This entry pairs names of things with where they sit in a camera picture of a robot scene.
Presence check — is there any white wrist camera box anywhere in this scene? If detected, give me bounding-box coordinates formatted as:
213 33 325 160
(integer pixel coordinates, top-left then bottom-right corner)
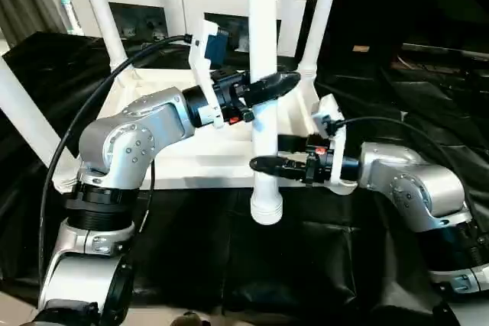
310 95 357 194
188 19 231 128

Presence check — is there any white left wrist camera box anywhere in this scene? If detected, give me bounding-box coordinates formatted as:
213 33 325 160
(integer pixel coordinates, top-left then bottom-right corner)
188 19 231 128

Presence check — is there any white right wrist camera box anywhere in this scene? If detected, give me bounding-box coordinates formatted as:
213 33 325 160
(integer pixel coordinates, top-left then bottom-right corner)
310 95 357 194

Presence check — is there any black mat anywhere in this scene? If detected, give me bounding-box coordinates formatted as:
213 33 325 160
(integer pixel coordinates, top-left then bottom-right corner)
0 30 489 319

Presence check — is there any black metal rail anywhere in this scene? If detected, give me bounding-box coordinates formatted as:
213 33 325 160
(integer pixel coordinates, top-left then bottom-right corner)
401 42 489 60

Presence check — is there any white plastic table leg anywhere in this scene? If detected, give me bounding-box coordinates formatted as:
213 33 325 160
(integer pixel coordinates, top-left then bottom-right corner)
76 0 135 82
246 0 286 226
298 0 345 87
0 57 79 191

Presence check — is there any white plastic table top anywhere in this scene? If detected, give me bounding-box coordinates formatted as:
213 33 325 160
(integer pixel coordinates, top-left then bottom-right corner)
52 66 337 191

